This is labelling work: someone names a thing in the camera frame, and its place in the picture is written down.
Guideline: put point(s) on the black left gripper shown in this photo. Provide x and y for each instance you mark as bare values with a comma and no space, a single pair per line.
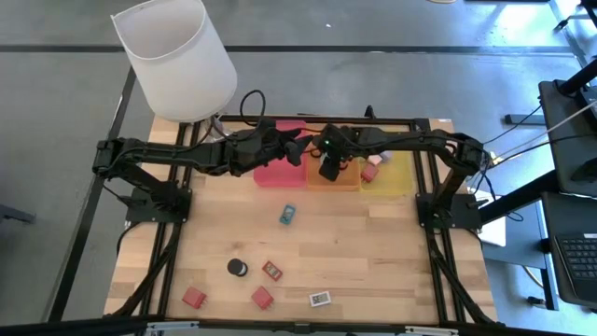
254,149

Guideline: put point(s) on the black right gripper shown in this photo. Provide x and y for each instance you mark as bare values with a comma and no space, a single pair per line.
342,140

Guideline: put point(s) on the small red usb charger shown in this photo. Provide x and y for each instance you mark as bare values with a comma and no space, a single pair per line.
369,173

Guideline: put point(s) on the pink wall charger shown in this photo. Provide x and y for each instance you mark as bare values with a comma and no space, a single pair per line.
374,160

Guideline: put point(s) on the teal digital thermometer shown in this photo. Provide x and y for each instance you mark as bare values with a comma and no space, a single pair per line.
287,214

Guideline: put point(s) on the red digital thermometer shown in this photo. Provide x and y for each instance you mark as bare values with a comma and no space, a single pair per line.
272,270

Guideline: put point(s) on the white digital thermometer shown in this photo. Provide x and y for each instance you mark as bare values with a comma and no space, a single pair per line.
320,299

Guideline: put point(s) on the black spool white thread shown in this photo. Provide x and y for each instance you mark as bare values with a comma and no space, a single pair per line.
234,266

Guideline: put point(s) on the red wall charger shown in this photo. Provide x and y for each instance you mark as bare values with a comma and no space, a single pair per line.
262,297
193,297

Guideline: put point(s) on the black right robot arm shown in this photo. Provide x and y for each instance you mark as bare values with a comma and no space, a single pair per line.
420,138

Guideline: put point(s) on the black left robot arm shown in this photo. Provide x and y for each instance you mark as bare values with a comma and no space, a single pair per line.
163,154

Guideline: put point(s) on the black office desk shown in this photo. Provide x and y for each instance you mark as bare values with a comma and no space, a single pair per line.
559,140

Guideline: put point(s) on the orange translucent plastic bin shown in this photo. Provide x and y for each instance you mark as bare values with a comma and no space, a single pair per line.
350,182

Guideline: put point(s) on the pink translucent plastic bin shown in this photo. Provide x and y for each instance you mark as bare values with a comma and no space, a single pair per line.
280,179

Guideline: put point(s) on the yellow translucent plastic bin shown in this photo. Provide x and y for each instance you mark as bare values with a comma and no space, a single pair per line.
396,179

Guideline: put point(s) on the white shade silver table lamp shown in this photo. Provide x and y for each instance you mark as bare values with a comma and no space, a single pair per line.
177,60

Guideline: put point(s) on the white flat box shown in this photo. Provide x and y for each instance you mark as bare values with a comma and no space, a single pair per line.
494,233

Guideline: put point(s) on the dark desk foot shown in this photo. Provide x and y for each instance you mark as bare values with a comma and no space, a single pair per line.
522,119

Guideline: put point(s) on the grey desk base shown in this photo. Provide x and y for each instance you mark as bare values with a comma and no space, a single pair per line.
522,252

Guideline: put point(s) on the black keyboard desk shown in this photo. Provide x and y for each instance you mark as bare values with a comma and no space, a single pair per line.
550,219

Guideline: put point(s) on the black computer mouse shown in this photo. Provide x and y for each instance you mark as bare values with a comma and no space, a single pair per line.
587,170

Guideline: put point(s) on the black computer keyboard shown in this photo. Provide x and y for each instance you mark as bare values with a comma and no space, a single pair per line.
580,261

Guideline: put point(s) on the black floor stand foot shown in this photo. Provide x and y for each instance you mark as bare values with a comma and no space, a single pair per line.
14,214

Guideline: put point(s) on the black beam with silver brackets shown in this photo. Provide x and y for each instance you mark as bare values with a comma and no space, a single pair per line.
70,329

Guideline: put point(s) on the black chair base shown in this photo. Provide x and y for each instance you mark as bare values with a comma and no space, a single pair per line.
578,16

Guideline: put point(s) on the black aluminium table frame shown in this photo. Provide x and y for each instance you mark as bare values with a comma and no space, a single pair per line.
231,117

